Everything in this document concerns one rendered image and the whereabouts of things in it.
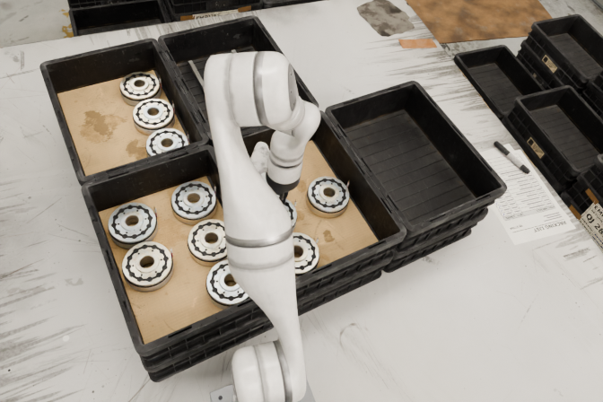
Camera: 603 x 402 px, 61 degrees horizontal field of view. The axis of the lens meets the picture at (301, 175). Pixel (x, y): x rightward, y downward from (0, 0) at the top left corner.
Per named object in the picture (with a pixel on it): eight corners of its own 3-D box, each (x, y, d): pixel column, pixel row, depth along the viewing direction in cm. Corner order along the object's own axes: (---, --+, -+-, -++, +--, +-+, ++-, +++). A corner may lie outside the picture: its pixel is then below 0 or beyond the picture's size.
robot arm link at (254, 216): (191, 56, 59) (215, 257, 66) (271, 51, 58) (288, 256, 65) (214, 53, 68) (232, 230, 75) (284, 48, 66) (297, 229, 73)
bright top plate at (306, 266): (327, 261, 113) (327, 259, 112) (289, 282, 109) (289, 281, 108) (302, 226, 117) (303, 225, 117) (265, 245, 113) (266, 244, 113)
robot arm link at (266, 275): (301, 240, 66) (229, 252, 64) (314, 413, 74) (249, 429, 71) (285, 217, 75) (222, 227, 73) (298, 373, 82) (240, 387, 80)
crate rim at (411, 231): (506, 194, 123) (511, 188, 121) (407, 239, 113) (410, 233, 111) (413, 84, 142) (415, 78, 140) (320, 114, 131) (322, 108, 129)
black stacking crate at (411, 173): (488, 214, 131) (509, 190, 122) (396, 257, 120) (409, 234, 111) (403, 109, 150) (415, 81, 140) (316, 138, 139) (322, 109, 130)
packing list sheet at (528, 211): (581, 227, 146) (581, 226, 146) (517, 249, 139) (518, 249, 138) (514, 142, 163) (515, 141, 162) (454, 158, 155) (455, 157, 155)
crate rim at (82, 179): (211, 148, 121) (211, 142, 119) (81, 189, 110) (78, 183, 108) (156, 43, 139) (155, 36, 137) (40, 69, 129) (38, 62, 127)
